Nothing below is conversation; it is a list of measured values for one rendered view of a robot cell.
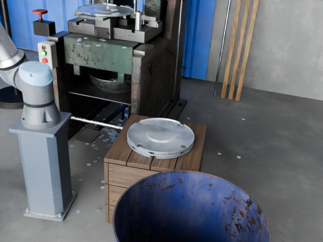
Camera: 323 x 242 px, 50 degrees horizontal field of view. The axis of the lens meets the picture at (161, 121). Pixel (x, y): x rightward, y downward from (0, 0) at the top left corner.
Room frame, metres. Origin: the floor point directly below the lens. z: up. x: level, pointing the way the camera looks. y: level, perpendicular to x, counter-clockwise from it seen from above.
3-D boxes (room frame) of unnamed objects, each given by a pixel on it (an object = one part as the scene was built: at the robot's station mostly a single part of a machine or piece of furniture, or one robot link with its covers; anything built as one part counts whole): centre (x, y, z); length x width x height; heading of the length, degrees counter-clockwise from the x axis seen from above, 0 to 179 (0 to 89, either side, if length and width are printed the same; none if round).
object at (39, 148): (1.22, 0.49, 0.23); 0.19 x 0.19 x 0.45; 84
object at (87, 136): (1.82, 0.33, 0.14); 0.59 x 0.10 x 0.05; 164
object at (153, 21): (1.90, 0.13, 0.76); 0.17 x 0.06 x 0.10; 74
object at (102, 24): (1.78, 0.34, 0.72); 0.25 x 0.14 x 0.14; 164
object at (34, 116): (1.22, 0.49, 0.50); 0.15 x 0.15 x 0.10
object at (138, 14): (1.78, 0.15, 0.75); 0.03 x 0.03 x 0.10; 74
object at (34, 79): (1.22, 0.49, 0.62); 0.13 x 0.12 x 0.14; 49
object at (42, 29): (1.82, 0.65, 0.62); 0.10 x 0.06 x 0.20; 74
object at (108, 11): (1.83, 0.32, 0.78); 0.29 x 0.29 x 0.01
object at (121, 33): (1.95, 0.29, 0.68); 0.45 x 0.30 x 0.06; 74
